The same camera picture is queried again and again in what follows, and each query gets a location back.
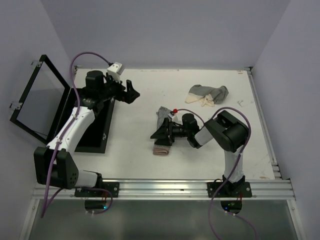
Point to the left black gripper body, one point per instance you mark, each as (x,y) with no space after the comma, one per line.
(112,89)

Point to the grey striped underwear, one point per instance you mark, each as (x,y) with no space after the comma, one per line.
(161,150)

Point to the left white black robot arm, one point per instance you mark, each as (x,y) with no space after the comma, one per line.
(54,164)

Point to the grey and cream sock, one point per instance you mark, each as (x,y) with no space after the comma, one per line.
(206,95)

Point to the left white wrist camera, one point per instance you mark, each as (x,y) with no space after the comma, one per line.
(115,71)

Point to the aluminium right side rail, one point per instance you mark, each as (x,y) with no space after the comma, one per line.
(271,153)

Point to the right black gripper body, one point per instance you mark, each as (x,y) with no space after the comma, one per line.
(177,130)

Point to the aluminium front rail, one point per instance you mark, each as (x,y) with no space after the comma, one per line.
(150,189)

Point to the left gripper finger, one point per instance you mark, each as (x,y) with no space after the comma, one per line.
(129,86)
(130,96)

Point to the aluminium rail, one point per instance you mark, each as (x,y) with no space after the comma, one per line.
(150,189)
(271,153)

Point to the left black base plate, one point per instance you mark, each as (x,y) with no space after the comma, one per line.
(105,190)

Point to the black open storage case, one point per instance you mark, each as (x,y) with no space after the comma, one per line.
(46,104)

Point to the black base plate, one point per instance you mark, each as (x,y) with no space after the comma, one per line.
(229,190)
(105,190)

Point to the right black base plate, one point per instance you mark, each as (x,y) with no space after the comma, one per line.
(229,190)

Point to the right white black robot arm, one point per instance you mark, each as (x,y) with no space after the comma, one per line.
(231,135)

